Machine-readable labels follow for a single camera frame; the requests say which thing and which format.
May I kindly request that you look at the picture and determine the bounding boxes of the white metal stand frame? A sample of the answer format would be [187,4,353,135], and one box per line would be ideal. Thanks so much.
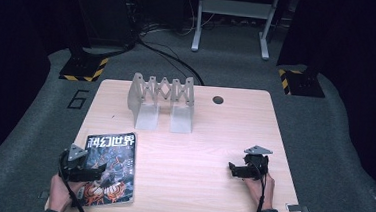
[190,0,282,62]

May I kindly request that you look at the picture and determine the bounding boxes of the black floor cables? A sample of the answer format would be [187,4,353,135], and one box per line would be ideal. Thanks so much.
[133,13,210,87]

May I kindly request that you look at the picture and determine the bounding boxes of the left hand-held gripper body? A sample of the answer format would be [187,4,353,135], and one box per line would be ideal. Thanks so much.
[57,142,91,184]

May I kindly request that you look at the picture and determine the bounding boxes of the person's right hand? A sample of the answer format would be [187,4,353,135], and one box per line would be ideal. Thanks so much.
[241,171,276,212]

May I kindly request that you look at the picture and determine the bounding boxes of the black striped stand base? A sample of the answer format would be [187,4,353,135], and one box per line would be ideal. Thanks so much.
[276,66,328,99]
[58,51,110,84]

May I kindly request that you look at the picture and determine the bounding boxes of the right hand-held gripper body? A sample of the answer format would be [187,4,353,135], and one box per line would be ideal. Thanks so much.
[241,144,274,183]

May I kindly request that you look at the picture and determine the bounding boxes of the grey expandable metal book rack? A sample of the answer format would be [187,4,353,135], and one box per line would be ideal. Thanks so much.
[124,71,198,134]

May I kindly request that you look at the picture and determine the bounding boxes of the person's left hand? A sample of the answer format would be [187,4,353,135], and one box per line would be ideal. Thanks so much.
[47,172,87,212]

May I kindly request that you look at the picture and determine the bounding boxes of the dark illustrated magazine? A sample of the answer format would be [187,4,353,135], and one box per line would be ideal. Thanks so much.
[80,128,140,211]

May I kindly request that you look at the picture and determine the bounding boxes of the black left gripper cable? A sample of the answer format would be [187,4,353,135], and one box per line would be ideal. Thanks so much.
[54,150,94,212]

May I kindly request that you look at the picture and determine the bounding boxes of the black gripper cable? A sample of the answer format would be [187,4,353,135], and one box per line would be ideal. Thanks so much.
[54,150,94,212]
[247,160,270,212]

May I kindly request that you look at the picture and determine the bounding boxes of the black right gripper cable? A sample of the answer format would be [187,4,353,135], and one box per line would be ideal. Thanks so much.
[247,160,270,212]

